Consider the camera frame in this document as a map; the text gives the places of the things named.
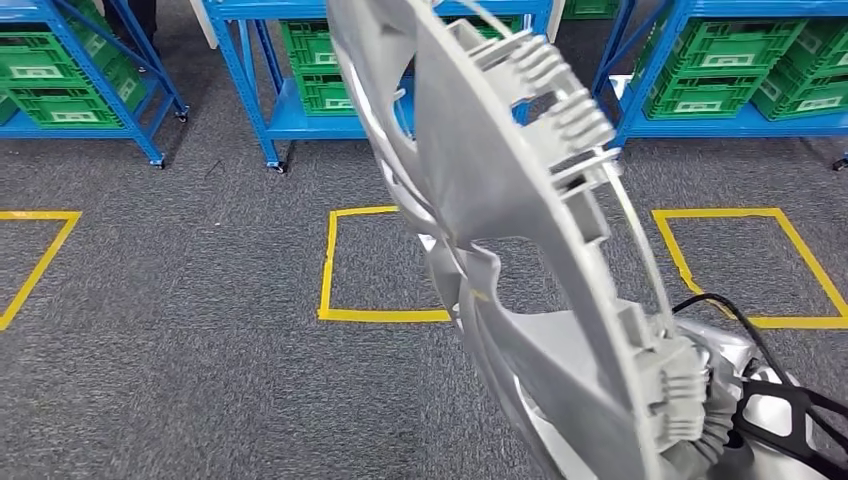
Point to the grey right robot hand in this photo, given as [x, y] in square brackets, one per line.
[719, 397]

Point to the silver plastic wheel cover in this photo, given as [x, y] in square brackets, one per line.
[530, 199]

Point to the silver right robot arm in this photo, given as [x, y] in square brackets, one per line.
[715, 351]

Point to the blue metal shelf rack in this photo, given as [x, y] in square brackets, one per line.
[331, 126]
[729, 127]
[79, 132]

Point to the yellow floor tape square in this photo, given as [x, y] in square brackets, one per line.
[715, 212]
[40, 215]
[371, 315]

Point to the white table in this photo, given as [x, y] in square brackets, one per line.
[202, 23]

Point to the person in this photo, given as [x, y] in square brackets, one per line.
[142, 16]

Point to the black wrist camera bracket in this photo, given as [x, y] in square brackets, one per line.
[775, 389]

